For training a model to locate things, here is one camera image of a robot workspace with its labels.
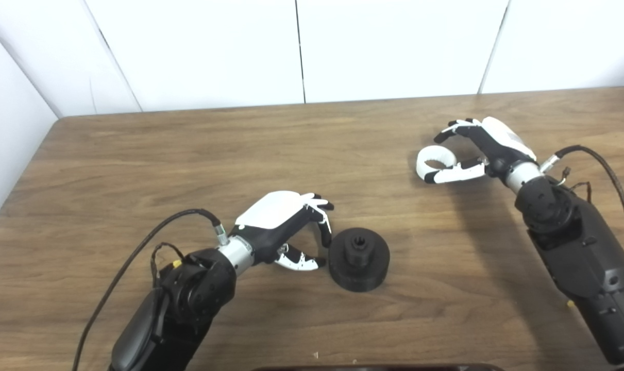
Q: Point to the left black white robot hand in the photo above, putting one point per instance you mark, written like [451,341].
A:
[273,216]

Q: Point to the round black stepped part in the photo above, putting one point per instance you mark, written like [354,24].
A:
[360,268]

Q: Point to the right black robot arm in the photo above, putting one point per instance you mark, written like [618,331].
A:
[585,252]

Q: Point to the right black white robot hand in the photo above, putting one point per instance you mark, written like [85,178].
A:
[497,144]

